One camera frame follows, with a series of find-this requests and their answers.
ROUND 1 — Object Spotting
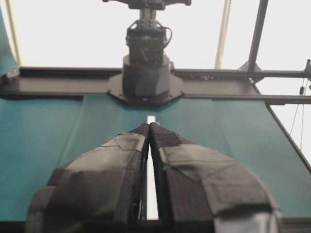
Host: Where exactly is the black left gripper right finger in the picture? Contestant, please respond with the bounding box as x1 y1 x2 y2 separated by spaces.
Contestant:
149 123 282 233

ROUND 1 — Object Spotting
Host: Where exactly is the white tape strip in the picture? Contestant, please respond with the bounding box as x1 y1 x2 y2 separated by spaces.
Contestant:
146 115 159 221

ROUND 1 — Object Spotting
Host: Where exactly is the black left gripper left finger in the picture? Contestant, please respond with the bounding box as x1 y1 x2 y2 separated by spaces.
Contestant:
25 124 149 233

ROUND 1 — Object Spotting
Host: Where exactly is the teal cloth backdrop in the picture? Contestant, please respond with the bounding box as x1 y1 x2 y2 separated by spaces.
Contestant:
0 2 311 223

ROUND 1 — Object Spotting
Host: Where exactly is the thin black hanging cable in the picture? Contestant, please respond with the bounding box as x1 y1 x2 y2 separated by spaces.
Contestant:
288 80 311 151

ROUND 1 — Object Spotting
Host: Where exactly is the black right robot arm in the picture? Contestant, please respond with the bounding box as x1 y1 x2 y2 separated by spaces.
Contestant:
122 0 281 233

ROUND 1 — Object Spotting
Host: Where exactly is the black metal frame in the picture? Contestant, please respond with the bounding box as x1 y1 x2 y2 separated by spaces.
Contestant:
0 0 311 106

